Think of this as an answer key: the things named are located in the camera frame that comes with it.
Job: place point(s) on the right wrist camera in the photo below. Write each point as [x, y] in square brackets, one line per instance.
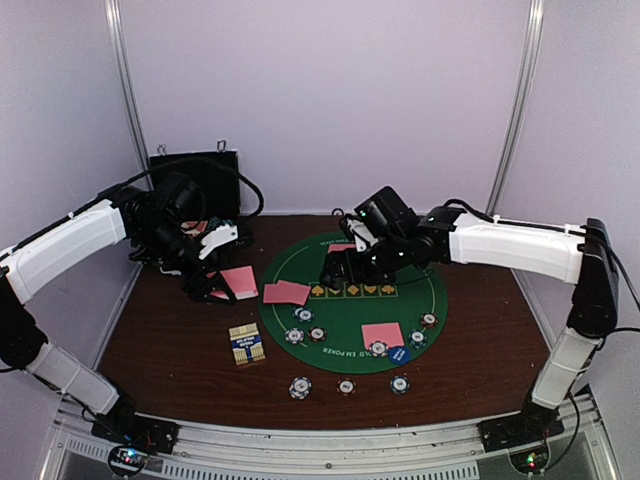
[386, 214]

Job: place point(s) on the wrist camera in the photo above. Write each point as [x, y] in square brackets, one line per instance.
[386, 214]
[178, 197]

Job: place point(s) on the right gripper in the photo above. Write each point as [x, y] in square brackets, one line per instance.
[334, 262]

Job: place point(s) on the pink playing card deck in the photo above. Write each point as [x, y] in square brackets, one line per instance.
[240, 281]

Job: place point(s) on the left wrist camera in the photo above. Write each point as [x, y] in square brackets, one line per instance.
[178, 197]

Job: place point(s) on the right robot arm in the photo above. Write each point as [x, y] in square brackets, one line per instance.
[389, 236]

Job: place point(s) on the clear card box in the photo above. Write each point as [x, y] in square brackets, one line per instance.
[246, 344]

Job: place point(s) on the blue white chips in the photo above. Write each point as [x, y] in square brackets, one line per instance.
[378, 349]
[295, 336]

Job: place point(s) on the blue round button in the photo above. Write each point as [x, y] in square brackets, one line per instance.
[399, 355]

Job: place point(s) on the red card deck in case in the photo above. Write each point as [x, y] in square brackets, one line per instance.
[194, 228]

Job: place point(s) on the blue white chip stack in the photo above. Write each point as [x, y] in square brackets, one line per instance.
[300, 388]

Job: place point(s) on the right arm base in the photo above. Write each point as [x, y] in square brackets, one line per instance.
[513, 431]

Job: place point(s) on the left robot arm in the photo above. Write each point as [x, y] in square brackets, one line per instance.
[42, 298]

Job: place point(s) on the green blue chip stack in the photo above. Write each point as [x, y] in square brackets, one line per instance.
[399, 385]

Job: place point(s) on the brown chip stack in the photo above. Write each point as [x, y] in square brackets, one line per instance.
[346, 387]

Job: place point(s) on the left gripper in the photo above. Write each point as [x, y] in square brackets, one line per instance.
[198, 289]

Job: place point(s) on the black poker case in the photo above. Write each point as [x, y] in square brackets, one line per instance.
[219, 192]

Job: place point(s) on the single dealt pink card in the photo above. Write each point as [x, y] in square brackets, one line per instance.
[272, 295]

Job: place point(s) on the round green poker mat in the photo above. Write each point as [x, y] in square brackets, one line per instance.
[342, 312]

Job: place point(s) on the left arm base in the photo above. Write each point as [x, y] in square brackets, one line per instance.
[148, 434]

